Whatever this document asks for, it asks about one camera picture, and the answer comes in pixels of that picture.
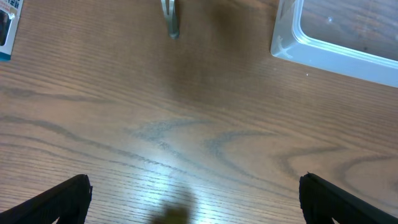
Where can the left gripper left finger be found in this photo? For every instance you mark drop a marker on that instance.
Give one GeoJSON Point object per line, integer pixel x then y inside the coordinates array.
{"type": "Point", "coordinates": [65, 203]}

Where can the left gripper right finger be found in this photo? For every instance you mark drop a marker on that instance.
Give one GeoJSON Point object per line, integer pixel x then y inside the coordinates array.
{"type": "Point", "coordinates": [322, 202]}

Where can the clear plastic container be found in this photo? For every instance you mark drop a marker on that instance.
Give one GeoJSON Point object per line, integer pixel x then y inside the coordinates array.
{"type": "Point", "coordinates": [356, 38]}

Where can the blue white product box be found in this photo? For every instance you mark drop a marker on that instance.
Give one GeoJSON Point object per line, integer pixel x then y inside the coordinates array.
{"type": "Point", "coordinates": [10, 15]}

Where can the metal fork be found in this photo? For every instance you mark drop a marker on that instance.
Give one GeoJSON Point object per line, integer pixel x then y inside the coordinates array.
{"type": "Point", "coordinates": [168, 7]}

